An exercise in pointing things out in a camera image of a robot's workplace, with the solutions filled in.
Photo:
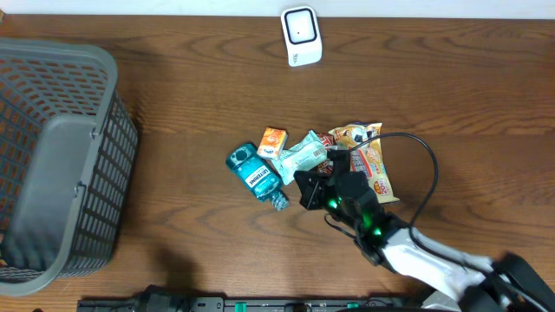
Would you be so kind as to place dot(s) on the green wet wipes pack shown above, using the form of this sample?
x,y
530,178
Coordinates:
x,y
304,156

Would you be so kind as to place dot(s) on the small orange box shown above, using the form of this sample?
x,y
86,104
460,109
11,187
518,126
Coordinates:
x,y
272,143

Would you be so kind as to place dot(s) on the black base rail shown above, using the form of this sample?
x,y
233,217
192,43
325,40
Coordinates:
x,y
155,299

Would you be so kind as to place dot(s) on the blue mouthwash bottle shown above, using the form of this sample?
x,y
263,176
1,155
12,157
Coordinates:
x,y
258,177

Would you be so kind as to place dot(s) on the red chocolate bar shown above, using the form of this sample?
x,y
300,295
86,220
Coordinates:
x,y
328,141

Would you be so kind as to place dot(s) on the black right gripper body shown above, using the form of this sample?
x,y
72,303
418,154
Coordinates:
x,y
321,197

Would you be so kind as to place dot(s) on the grey plastic basket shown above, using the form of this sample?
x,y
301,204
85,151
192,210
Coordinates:
x,y
68,148

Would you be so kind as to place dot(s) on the orange snack bag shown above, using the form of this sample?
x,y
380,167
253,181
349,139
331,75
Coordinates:
x,y
368,158

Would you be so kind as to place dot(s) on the white barcode scanner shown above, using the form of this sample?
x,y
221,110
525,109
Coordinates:
x,y
302,37

